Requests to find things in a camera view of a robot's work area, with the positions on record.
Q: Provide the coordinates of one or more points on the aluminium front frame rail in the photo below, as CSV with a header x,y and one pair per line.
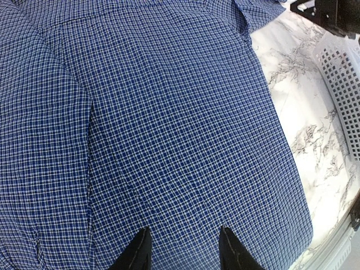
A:
x,y
333,252

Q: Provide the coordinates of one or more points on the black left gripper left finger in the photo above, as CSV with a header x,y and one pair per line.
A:
x,y
137,254

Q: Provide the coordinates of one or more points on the white plastic laundry basket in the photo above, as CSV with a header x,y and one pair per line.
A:
x,y
338,62

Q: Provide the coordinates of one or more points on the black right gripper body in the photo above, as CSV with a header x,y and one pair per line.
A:
x,y
340,18

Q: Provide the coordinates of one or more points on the blue checked long sleeve shirt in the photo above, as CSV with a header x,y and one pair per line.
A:
x,y
119,115

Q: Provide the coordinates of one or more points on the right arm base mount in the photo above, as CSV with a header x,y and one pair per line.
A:
x,y
354,216

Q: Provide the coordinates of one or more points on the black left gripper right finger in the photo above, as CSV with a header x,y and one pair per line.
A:
x,y
232,253

